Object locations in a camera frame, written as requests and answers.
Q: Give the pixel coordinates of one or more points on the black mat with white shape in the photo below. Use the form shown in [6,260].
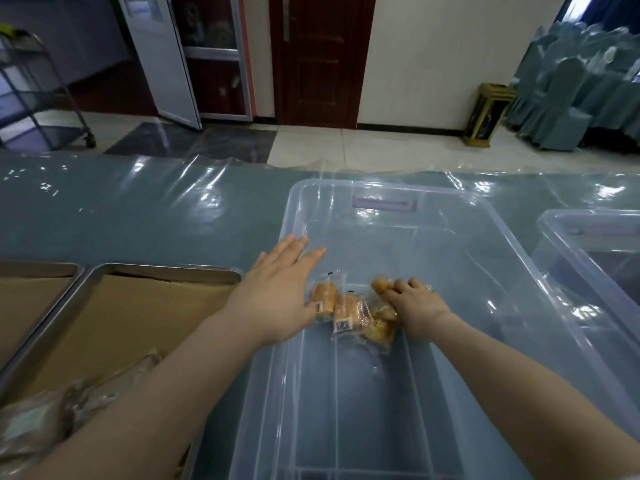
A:
[620,274]

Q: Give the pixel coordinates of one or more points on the dark blue curtain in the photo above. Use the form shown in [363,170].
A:
[615,9]

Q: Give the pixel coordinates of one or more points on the small packaged bread bun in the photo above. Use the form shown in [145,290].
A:
[380,284]

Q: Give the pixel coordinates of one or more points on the dark wooden door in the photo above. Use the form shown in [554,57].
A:
[320,69]

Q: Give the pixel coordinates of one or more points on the metal trolley cart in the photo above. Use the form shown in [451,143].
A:
[25,99]

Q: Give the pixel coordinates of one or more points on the person's right forearm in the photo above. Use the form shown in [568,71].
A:
[525,394]

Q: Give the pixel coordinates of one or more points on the person's left hand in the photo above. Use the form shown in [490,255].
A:
[270,299]

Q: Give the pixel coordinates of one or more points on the aluminium framed glass door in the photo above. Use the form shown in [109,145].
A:
[215,52]

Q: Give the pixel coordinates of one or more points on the white framed door leaf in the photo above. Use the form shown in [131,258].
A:
[165,69]

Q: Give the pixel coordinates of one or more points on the pile of brown cake packets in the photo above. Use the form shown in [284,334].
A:
[35,424]

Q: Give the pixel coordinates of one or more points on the brown paper tray liner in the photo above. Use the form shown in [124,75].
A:
[30,309]
[125,319]

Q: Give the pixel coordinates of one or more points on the glass partition with metal frame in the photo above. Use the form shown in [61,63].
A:
[75,34]

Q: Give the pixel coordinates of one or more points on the person's left forearm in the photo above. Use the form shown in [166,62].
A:
[150,404]

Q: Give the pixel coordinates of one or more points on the group of teal covered chairs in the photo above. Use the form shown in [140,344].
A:
[555,119]

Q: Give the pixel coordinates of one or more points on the pile of small bun packets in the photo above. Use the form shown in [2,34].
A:
[347,312]

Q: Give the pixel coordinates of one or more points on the plastic covered teal tablecloth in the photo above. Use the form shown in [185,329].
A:
[150,209]

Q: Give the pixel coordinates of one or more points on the person's right hand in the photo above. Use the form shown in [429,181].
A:
[420,309]

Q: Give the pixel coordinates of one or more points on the teal clothed banquet table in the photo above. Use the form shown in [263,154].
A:
[615,104]

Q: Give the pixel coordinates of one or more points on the steel tray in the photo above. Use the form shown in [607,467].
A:
[40,267]
[165,270]

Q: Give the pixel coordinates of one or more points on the gold and black bin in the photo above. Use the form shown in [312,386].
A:
[487,114]

